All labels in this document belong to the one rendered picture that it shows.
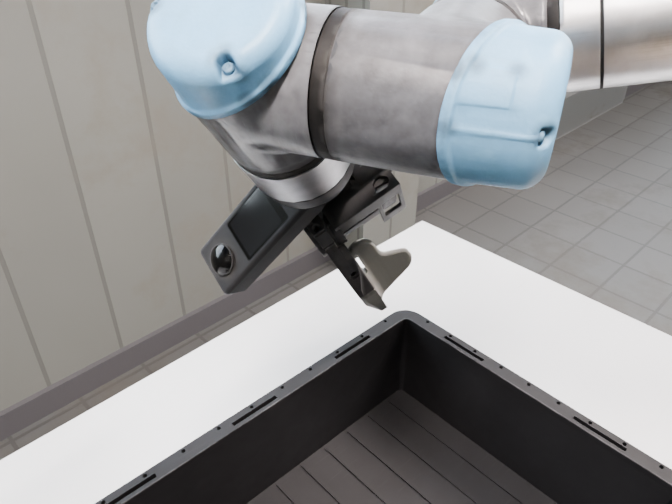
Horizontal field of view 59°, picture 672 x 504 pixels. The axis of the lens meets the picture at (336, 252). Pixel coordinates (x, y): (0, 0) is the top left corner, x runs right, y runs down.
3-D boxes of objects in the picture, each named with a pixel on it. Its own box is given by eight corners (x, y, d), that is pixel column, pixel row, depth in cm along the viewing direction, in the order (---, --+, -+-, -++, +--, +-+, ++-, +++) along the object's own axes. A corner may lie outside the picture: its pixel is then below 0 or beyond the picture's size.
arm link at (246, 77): (280, 95, 24) (104, 70, 27) (335, 194, 35) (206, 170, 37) (331, -64, 26) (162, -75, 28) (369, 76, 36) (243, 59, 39)
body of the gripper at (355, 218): (409, 212, 51) (393, 151, 39) (326, 270, 51) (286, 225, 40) (360, 148, 53) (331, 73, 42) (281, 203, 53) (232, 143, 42)
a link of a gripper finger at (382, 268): (438, 295, 54) (395, 224, 49) (384, 332, 54) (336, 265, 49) (423, 278, 57) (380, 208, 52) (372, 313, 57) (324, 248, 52)
